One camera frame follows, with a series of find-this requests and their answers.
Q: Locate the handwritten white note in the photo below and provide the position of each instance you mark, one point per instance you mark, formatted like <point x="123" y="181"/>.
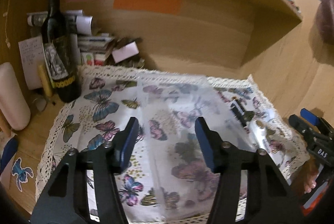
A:
<point x="32" y="54"/>

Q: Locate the yellow lip balm tube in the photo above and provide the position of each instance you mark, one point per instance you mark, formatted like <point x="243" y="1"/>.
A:
<point x="46" y="85"/>

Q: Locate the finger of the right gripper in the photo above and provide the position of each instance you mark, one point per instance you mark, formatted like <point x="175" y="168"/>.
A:
<point x="321" y="124"/>
<point x="310" y="132"/>

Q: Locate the stack of books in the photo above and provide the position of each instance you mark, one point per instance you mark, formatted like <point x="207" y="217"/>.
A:
<point x="95" y="50"/>

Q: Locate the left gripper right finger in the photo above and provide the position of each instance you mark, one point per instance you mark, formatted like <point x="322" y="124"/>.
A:
<point x="269" y="197"/>

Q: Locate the small pink box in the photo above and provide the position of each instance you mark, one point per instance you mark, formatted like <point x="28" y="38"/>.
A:
<point x="125" y="52"/>

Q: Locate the clear plastic storage bin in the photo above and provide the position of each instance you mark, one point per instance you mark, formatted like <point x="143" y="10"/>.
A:
<point x="182" y="185"/>

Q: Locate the butterfly print lace cloth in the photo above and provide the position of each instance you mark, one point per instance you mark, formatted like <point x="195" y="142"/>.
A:
<point x="109" y="99"/>

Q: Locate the blue character sticker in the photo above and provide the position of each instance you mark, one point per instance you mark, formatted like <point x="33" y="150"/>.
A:
<point x="22" y="174"/>

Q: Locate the rolled white paper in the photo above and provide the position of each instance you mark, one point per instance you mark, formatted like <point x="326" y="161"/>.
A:
<point x="77" y="21"/>

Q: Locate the cream cylindrical candle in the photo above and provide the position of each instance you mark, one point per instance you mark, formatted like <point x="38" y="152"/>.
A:
<point x="13" y="104"/>

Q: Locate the dark wine bottle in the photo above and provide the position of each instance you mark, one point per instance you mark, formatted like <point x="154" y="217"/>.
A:
<point x="58" y="55"/>

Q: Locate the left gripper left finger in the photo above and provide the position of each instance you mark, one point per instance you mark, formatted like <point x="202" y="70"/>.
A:
<point x="64" y="199"/>

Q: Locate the round wire glasses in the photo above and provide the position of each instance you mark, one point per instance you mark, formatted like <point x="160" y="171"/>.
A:
<point x="40" y="102"/>

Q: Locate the wooden shelf board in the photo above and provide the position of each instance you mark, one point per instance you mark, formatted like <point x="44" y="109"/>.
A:
<point x="206" y="33"/>

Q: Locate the orange sticky note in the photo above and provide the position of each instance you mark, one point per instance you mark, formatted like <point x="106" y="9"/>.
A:
<point x="172" y="7"/>

